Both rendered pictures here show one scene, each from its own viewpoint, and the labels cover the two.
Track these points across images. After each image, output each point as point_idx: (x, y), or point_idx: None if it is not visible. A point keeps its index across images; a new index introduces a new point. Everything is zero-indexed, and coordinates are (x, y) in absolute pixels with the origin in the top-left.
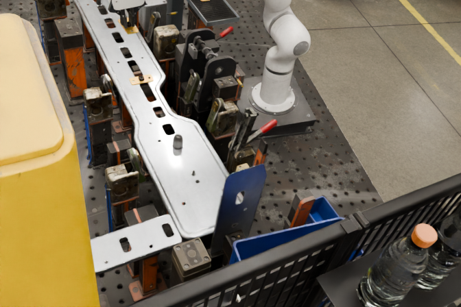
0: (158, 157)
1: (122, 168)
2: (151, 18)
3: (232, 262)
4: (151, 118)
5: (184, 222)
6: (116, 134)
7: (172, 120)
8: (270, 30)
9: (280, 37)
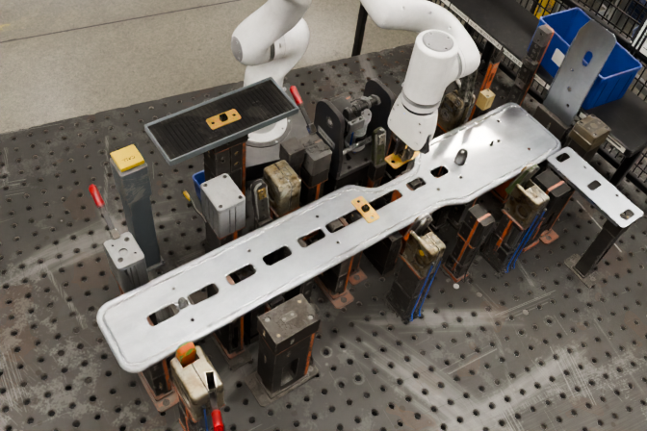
0: (483, 175)
1: (530, 190)
2: (263, 192)
3: (601, 90)
4: (430, 189)
5: (549, 146)
6: (356, 298)
7: (424, 169)
8: (274, 54)
9: (296, 42)
